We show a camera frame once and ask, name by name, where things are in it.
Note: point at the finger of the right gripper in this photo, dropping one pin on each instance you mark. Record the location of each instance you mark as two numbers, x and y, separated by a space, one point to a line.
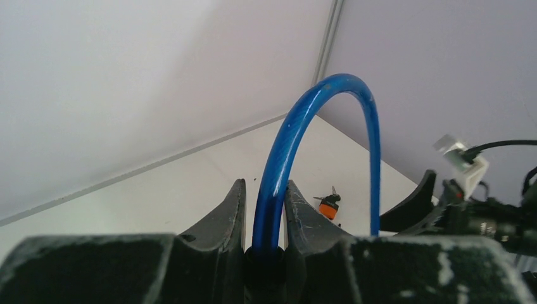
413 209

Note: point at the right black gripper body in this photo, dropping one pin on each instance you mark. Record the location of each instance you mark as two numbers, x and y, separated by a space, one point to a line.
514 227

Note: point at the blue cable lock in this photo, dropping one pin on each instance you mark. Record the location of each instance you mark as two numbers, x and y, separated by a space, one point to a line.
272 254

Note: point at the orange padlock with keys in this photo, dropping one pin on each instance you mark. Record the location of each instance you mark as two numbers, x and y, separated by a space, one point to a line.
328 205

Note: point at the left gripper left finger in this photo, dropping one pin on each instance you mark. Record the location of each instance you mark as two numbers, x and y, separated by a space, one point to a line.
203 264

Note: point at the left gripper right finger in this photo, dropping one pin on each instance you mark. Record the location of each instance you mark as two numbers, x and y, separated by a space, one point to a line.
325 264

